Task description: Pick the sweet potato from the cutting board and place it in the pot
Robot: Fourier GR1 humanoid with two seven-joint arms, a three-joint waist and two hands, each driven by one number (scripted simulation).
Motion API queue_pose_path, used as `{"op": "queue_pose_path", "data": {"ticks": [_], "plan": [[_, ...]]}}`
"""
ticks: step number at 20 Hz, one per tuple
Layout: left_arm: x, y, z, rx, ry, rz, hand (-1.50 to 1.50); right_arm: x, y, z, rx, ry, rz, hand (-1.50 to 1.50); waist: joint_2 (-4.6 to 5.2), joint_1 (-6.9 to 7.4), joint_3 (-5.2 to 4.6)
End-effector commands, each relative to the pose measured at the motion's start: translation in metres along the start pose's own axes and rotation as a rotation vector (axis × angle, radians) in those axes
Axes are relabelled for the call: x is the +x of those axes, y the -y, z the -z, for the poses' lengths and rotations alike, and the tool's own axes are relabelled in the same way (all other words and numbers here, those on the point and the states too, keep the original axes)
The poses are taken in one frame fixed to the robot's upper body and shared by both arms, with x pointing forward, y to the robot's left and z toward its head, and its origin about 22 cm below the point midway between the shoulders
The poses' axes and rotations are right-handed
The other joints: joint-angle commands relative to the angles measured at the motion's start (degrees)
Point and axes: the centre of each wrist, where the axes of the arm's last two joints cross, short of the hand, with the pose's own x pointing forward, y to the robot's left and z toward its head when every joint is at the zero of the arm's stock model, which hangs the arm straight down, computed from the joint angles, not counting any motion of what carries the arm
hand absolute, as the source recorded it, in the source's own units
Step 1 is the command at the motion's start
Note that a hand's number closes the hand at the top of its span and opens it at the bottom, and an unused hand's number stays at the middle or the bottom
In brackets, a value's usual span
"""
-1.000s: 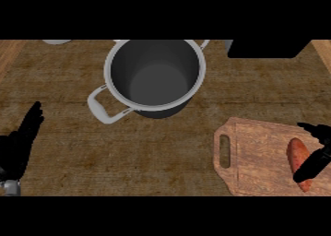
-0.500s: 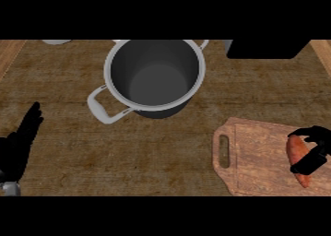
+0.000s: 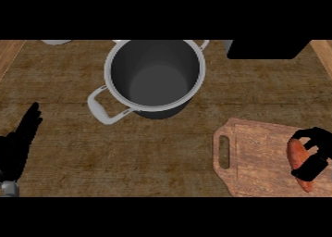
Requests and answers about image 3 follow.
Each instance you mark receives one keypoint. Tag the pale grey object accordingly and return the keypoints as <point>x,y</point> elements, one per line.
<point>57,41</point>

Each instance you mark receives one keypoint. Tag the black appliance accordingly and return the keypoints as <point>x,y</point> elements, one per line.
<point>266,48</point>

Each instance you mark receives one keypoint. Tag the grey steel pot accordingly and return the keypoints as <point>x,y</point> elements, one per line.
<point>153,78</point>

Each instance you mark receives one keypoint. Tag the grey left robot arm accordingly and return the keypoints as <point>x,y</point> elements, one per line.
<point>8,189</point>

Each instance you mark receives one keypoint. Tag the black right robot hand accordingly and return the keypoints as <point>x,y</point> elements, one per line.
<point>320,154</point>

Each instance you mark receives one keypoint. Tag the orange sweet potato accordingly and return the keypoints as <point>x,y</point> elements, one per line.
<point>299,155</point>

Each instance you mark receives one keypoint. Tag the wooden cutting board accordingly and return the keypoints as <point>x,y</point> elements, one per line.
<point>263,160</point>

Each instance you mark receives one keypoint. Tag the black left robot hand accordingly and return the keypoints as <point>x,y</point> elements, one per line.
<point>14,148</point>

